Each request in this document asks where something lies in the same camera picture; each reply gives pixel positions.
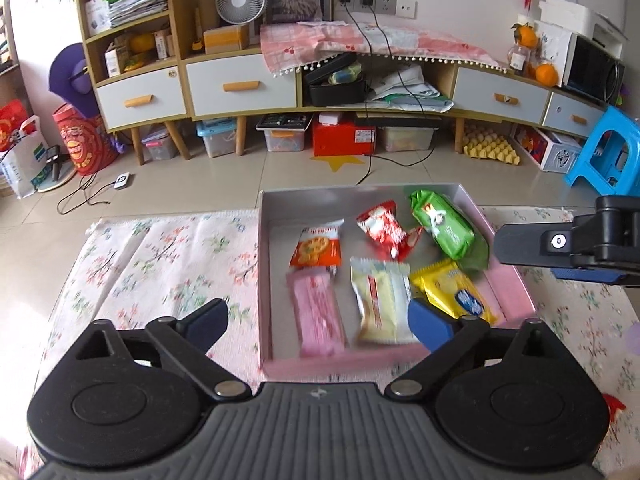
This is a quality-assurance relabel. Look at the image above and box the white foam box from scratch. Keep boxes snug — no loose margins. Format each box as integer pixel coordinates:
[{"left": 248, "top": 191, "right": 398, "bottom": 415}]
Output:
[{"left": 539, "top": 0, "right": 631, "bottom": 43}]

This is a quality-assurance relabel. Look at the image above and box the white cabinet drawer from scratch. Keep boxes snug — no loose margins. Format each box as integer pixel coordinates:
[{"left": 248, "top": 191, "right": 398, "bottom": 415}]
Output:
[
  {"left": 452, "top": 66, "right": 553, "bottom": 125},
  {"left": 95, "top": 65, "right": 188, "bottom": 132},
  {"left": 541, "top": 92, "right": 608, "bottom": 138},
  {"left": 185, "top": 52, "right": 299, "bottom": 118}
]

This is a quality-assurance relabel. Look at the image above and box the yellow snack packet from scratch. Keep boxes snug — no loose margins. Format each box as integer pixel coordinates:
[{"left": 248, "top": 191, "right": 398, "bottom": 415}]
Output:
[{"left": 409, "top": 259, "right": 506, "bottom": 327}]

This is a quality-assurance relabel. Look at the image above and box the stack of papers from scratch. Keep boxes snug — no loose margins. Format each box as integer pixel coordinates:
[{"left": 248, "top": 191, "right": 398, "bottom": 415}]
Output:
[{"left": 102, "top": 0, "right": 168, "bottom": 28}]

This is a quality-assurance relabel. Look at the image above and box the blue lid storage box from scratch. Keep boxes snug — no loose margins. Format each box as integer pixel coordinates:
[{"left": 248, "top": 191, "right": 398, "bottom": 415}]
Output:
[{"left": 196, "top": 117, "right": 238, "bottom": 158}]

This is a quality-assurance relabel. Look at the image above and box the red candy packet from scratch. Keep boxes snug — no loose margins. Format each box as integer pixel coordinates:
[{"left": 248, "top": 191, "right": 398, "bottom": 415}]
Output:
[{"left": 356, "top": 200, "right": 426, "bottom": 262}]

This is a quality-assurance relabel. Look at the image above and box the yellow egg tray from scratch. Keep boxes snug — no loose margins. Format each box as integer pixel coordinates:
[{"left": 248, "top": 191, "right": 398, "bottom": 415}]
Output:
[{"left": 462, "top": 125, "right": 522, "bottom": 166}]

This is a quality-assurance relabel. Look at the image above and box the glass jar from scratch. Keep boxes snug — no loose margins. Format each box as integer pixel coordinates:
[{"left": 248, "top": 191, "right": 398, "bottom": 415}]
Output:
[{"left": 507, "top": 45, "right": 532, "bottom": 72}]

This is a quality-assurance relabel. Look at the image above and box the white desk fan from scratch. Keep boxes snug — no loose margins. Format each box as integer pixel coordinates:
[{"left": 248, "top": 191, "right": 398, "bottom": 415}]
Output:
[{"left": 215, "top": 0, "right": 268, "bottom": 26}]

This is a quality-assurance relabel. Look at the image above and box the black power cable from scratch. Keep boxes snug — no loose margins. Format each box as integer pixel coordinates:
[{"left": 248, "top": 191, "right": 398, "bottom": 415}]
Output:
[{"left": 342, "top": 2, "right": 381, "bottom": 188}]

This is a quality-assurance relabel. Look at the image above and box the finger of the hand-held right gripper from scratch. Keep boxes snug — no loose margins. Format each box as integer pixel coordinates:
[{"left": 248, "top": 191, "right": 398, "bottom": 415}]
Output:
[
  {"left": 492, "top": 222, "right": 576, "bottom": 267},
  {"left": 550, "top": 267, "right": 628, "bottom": 287}
]

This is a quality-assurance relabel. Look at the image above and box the white paper bag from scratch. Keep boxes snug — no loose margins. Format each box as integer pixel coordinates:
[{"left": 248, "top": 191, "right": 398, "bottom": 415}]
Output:
[{"left": 0, "top": 115, "right": 53, "bottom": 200}]

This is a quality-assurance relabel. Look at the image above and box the black storage box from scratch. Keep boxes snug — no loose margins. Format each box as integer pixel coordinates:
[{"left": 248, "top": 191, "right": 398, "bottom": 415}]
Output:
[{"left": 302, "top": 51, "right": 368, "bottom": 107}]

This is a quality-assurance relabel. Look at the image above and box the pink cardboard box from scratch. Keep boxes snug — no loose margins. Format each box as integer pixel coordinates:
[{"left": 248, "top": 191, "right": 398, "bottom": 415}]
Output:
[{"left": 256, "top": 182, "right": 540, "bottom": 380}]

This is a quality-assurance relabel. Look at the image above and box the wooden tv cabinet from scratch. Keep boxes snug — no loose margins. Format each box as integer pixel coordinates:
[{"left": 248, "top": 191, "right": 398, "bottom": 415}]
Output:
[{"left": 76, "top": 0, "right": 608, "bottom": 167}]

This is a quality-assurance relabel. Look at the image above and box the small white carton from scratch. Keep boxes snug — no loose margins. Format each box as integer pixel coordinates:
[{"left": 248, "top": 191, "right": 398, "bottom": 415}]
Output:
[{"left": 104, "top": 45, "right": 126, "bottom": 78}]

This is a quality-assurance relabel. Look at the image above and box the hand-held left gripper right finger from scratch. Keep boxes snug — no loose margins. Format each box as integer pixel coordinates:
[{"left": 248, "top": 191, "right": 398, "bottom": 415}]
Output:
[{"left": 382, "top": 297, "right": 553, "bottom": 403}]

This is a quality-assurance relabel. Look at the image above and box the green snack packet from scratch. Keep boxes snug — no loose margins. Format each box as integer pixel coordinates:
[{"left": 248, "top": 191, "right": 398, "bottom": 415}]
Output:
[{"left": 409, "top": 188, "right": 491, "bottom": 272}]

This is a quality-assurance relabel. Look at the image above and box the floral tablecloth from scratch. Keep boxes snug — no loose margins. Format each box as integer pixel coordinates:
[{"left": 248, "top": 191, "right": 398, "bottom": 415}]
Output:
[{"left": 0, "top": 205, "right": 640, "bottom": 480}]

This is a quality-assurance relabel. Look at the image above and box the orange cracker packet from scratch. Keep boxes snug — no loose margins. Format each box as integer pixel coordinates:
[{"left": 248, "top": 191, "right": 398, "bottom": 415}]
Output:
[{"left": 289, "top": 218, "right": 346, "bottom": 281}]

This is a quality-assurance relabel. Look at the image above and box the round white stand base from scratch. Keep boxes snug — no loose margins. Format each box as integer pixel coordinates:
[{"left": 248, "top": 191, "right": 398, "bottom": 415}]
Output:
[{"left": 37, "top": 145, "right": 76, "bottom": 195}]

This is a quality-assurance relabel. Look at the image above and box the pink cracker packet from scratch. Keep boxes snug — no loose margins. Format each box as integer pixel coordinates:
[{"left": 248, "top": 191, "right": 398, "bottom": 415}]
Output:
[{"left": 285, "top": 266, "right": 348, "bottom": 358}]

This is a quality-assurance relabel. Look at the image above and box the red cardboard box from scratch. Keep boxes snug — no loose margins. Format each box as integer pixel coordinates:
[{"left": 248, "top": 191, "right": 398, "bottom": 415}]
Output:
[{"left": 312, "top": 121, "right": 379, "bottom": 157}]

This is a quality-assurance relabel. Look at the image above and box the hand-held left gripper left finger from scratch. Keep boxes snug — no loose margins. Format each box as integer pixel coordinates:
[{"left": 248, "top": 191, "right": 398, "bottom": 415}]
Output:
[{"left": 75, "top": 297, "right": 253, "bottom": 403}]

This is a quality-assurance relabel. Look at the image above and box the pink checked cloth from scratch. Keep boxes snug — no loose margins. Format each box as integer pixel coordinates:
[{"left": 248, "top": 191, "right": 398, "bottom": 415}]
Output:
[{"left": 259, "top": 20, "right": 501, "bottom": 77}]

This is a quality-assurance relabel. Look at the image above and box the white blue printed box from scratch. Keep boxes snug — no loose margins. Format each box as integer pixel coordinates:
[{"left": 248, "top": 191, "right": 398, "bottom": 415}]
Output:
[{"left": 512, "top": 125, "right": 583, "bottom": 173}]

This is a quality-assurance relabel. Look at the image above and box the pile of papers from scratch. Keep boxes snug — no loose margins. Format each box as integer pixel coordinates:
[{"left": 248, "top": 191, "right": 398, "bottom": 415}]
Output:
[{"left": 367, "top": 62, "right": 455, "bottom": 113}]

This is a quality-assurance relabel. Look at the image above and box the clear plastic storage box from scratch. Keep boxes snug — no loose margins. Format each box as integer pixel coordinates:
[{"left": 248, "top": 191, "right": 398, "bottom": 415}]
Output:
[
  {"left": 377, "top": 125, "right": 436, "bottom": 152},
  {"left": 141, "top": 125, "right": 181, "bottom": 162}
]

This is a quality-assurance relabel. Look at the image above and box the yellow star floor sticker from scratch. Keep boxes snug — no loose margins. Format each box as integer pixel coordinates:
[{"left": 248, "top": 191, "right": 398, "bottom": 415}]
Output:
[{"left": 309, "top": 154, "right": 366, "bottom": 173}]

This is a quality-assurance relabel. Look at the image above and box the brown cardboard box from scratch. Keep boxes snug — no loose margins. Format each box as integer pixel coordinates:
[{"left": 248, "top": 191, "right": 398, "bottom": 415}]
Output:
[{"left": 202, "top": 25, "right": 250, "bottom": 55}]

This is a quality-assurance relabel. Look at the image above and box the dark lid storage box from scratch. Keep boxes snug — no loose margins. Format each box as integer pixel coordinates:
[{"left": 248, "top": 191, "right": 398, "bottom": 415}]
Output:
[{"left": 256, "top": 114, "right": 313, "bottom": 153}]

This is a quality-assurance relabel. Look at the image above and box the black white microwave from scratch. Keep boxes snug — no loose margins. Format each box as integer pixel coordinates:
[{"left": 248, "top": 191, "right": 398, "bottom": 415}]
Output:
[{"left": 562, "top": 34, "right": 626, "bottom": 106}]

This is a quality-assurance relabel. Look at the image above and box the blue plastic stool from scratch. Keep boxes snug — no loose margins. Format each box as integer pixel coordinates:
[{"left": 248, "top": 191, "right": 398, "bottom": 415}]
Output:
[{"left": 564, "top": 106, "right": 640, "bottom": 197}]

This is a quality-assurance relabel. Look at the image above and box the purple hat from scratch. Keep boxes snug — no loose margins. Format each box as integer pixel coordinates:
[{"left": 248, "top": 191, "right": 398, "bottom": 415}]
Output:
[{"left": 48, "top": 42, "right": 101, "bottom": 118}]

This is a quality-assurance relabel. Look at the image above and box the red patterned bag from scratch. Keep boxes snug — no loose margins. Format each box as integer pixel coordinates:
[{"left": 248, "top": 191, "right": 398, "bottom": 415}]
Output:
[{"left": 52, "top": 103, "right": 121, "bottom": 177}]

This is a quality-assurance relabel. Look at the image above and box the red gift bag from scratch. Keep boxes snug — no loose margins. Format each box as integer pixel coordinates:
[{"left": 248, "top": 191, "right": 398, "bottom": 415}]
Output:
[{"left": 0, "top": 99, "right": 32, "bottom": 153}]

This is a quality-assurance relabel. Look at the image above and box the cream white snack packet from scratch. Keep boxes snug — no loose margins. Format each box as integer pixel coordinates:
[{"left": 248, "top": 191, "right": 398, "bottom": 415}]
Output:
[{"left": 350, "top": 256, "right": 426, "bottom": 347}]

